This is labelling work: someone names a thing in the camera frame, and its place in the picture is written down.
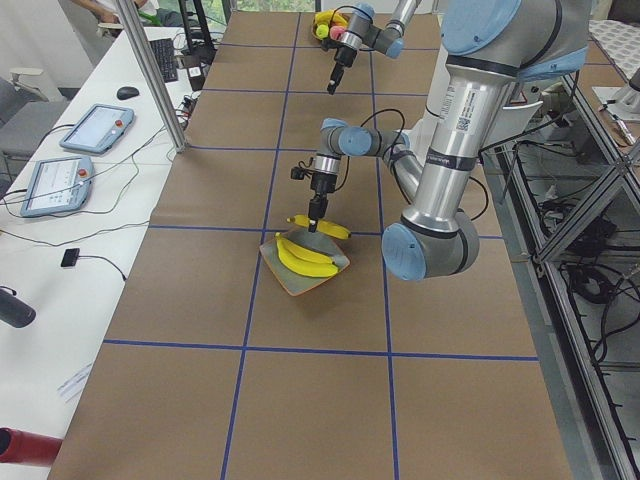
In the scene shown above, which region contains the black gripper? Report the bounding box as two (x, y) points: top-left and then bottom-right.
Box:
(308, 172), (336, 233)
(326, 44), (356, 95)

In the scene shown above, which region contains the yellow banana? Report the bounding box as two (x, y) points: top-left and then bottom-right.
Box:
(275, 233), (334, 265)
(314, 10), (349, 26)
(286, 214), (351, 240)
(277, 245), (339, 278)

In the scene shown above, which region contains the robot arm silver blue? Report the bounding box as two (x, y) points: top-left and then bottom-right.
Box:
(308, 1), (591, 281)
(321, 0), (421, 95)

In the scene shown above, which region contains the grey square plate orange rim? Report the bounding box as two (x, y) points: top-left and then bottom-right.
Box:
(259, 226), (350, 296)

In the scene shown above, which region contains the woven wicker fruit basket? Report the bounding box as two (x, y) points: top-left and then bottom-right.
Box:
(312, 23), (346, 50)

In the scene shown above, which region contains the pink apple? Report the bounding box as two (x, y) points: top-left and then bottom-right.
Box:
(329, 25), (346, 41)

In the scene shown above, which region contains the green pear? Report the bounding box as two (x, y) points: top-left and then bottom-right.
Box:
(315, 25), (329, 39)

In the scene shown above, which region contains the black keyboard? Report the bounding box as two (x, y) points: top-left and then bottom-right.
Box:
(149, 38), (178, 83)

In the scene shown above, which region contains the black computer mouse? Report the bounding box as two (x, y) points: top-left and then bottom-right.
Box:
(116, 86), (140, 101)

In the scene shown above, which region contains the teach pendant tablet far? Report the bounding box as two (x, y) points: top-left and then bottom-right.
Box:
(59, 104), (135, 155)

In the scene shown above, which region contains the teach pendant tablet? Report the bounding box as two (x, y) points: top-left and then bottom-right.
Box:
(20, 155), (94, 218)
(59, 104), (135, 155)

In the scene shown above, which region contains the small black box sensor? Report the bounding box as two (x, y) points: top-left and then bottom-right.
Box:
(60, 248), (80, 268)

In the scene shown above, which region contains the teach pendant tablet near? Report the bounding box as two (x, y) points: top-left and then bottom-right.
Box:
(20, 155), (94, 218)

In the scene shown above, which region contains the black cylinder bottle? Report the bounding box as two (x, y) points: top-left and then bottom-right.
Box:
(0, 286), (36, 328)

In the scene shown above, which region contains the red cylinder object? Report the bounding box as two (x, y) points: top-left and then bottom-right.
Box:
(1, 427), (63, 467)

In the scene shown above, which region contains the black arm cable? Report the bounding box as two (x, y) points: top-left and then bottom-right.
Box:
(329, 110), (489, 221)

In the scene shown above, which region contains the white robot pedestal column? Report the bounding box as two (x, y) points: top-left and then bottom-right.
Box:
(403, 0), (450, 138)

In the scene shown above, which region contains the aluminium frame post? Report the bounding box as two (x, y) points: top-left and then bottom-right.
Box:
(115, 0), (186, 153)

